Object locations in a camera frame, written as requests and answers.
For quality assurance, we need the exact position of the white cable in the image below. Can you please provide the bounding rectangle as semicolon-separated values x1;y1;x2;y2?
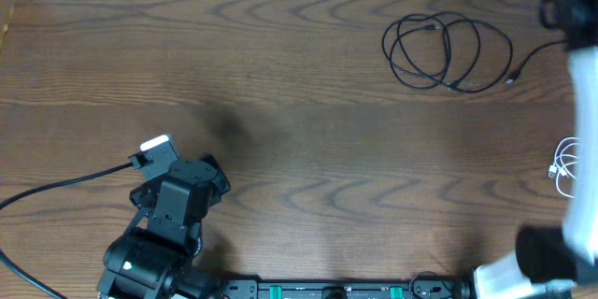
548;136;580;199

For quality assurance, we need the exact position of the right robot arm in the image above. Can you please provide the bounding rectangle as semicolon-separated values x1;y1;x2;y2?
453;0;597;299

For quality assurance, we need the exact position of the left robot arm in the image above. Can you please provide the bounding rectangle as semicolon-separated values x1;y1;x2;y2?
97;151;231;298

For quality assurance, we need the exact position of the left camera black cable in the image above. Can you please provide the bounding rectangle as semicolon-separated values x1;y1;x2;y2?
0;153;155;299

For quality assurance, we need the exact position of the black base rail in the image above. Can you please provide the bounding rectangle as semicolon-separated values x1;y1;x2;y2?
186;268;473;299

